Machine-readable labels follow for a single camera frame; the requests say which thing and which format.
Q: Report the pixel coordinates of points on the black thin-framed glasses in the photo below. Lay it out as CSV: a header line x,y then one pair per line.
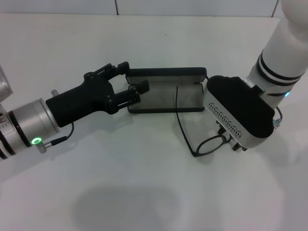
x,y
195,154

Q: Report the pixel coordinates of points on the silver cylindrical connector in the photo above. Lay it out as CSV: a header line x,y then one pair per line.
x,y
278,122
55,93

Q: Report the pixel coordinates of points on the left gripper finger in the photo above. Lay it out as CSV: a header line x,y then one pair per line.
x,y
130,96
115,68

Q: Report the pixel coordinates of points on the white vented camera box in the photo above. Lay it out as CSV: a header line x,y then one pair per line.
x,y
240,103

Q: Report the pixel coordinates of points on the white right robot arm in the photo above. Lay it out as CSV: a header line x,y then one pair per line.
x,y
281,48

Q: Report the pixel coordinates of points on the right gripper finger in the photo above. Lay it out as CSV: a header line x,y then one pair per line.
x,y
224,133
239,146

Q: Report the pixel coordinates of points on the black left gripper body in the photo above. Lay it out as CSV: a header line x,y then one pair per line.
x,y
79,101

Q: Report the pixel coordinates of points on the black glasses case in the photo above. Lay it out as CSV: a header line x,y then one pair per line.
x,y
158,96

